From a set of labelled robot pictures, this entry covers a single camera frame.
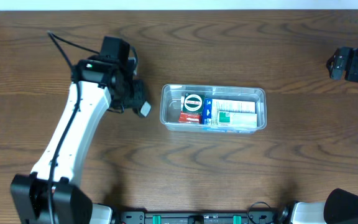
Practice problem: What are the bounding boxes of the dark bottle white cap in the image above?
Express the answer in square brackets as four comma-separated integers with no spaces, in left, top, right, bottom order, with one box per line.
[132,80,152,118]

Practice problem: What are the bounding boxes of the green Zam-Buk box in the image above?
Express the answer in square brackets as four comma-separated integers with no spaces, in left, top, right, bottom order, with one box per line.
[182,93,205,114]

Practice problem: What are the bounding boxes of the blue fever patch box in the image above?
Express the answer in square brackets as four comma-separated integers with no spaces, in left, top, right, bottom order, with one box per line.
[201,98,256,129]

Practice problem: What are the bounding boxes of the white green medicine box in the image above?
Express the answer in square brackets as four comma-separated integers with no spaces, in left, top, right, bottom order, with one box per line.
[218,111,257,128]

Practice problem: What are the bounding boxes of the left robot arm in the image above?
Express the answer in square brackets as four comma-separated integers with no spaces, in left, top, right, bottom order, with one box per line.
[10,56,151,223]

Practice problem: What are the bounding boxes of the clear plastic container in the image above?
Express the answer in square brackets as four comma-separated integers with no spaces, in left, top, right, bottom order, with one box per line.
[160,84,267,134]

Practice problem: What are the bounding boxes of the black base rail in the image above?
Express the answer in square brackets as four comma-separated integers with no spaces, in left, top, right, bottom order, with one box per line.
[117,210,278,224]

